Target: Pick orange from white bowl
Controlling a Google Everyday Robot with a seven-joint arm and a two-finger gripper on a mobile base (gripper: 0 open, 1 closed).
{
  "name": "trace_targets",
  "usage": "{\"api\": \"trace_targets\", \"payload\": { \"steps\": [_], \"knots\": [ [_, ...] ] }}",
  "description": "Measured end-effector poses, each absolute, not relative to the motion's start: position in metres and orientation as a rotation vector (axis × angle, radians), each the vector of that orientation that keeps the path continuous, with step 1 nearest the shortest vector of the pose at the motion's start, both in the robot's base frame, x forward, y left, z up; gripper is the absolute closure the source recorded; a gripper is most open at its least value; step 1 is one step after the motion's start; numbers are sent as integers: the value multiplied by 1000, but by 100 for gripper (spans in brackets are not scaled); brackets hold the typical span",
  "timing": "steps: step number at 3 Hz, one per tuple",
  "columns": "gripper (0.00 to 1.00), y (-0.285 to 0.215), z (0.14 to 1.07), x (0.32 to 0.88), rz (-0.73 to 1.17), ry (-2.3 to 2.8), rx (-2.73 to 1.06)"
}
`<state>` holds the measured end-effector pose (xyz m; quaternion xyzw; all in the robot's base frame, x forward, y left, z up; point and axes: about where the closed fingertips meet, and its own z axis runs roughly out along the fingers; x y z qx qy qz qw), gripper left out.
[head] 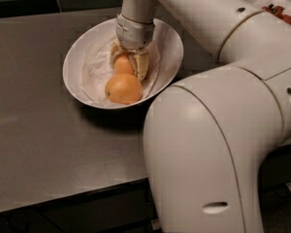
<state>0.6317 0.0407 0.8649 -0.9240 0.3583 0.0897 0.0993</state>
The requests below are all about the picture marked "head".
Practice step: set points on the orange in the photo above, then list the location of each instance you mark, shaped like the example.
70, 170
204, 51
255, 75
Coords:
123, 89
123, 65

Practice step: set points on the red strawberries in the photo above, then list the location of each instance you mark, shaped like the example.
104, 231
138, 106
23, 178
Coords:
279, 12

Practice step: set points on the dark drawer front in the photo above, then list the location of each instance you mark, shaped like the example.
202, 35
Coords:
114, 209

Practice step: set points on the black left drawer handle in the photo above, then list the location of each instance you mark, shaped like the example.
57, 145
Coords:
18, 223

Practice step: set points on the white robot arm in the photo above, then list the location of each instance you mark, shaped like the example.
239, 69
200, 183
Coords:
206, 136

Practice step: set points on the white oval bowl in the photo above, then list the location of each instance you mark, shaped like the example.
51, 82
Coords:
168, 42

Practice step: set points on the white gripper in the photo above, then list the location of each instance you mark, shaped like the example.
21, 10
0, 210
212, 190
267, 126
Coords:
135, 33

